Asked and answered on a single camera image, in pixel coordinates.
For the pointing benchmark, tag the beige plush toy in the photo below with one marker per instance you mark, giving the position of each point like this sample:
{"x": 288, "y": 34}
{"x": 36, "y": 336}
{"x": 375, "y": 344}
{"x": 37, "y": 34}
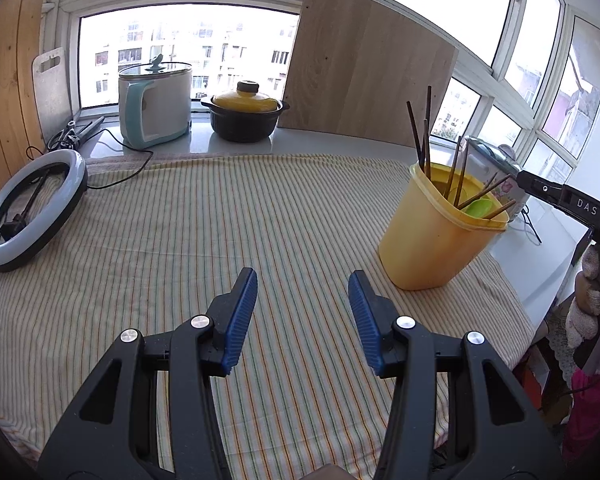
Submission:
{"x": 585, "y": 305}

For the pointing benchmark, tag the yellow plastic container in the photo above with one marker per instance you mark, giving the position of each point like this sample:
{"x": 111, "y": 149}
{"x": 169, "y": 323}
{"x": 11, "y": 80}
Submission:
{"x": 425, "y": 245}

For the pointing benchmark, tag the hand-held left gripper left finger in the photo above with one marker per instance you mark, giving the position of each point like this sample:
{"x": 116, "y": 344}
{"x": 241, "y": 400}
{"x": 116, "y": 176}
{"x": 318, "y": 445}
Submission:
{"x": 242, "y": 320}

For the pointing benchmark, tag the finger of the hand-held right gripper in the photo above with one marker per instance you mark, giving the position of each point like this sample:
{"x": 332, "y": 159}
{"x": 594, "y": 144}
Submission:
{"x": 542, "y": 187}

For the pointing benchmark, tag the black casserole with yellow lid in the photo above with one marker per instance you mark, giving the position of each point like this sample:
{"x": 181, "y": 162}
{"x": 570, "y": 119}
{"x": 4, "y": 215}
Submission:
{"x": 245, "y": 122}

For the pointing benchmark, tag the green plastic spoon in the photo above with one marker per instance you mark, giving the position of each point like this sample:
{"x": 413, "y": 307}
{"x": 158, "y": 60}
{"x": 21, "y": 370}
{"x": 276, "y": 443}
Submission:
{"x": 480, "y": 208}

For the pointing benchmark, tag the white floral slow cooker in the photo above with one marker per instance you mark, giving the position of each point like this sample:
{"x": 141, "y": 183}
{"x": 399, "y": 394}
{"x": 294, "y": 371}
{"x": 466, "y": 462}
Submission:
{"x": 485, "y": 152}

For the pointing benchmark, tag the pine wood plank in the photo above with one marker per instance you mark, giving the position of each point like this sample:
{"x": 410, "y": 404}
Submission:
{"x": 10, "y": 85}

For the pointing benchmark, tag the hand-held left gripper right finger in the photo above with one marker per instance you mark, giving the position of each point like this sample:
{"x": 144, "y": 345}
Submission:
{"x": 362, "y": 320}

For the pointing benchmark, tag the white and teal electric pot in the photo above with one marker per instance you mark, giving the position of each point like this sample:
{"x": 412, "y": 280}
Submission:
{"x": 170, "y": 105}

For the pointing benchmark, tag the white cutting board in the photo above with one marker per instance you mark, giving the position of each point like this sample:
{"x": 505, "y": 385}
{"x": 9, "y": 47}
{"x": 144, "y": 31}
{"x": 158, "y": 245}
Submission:
{"x": 52, "y": 100}

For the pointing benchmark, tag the striped table cloth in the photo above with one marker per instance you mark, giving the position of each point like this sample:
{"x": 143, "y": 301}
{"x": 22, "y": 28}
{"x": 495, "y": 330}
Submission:
{"x": 230, "y": 210}

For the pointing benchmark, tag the light wooden board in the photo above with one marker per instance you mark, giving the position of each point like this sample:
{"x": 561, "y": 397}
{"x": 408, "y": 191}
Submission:
{"x": 365, "y": 60}

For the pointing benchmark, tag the bunch of chopsticks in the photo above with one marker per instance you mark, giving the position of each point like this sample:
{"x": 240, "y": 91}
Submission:
{"x": 461, "y": 175}

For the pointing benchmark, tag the pink cloth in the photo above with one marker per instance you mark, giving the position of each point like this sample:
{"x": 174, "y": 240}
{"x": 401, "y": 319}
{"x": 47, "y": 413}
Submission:
{"x": 595, "y": 410}

